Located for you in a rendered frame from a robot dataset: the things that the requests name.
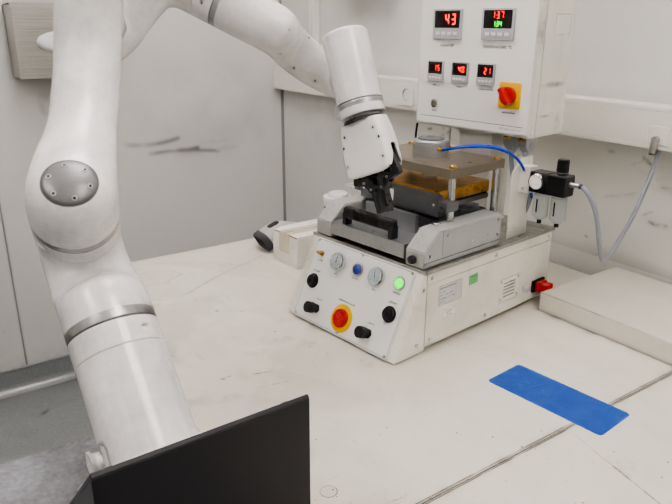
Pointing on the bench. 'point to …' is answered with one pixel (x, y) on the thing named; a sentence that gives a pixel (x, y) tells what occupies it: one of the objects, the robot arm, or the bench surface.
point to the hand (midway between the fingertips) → (383, 201)
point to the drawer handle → (370, 220)
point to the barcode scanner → (268, 234)
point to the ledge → (618, 309)
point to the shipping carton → (294, 242)
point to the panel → (355, 296)
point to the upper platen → (472, 188)
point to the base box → (464, 293)
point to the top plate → (448, 158)
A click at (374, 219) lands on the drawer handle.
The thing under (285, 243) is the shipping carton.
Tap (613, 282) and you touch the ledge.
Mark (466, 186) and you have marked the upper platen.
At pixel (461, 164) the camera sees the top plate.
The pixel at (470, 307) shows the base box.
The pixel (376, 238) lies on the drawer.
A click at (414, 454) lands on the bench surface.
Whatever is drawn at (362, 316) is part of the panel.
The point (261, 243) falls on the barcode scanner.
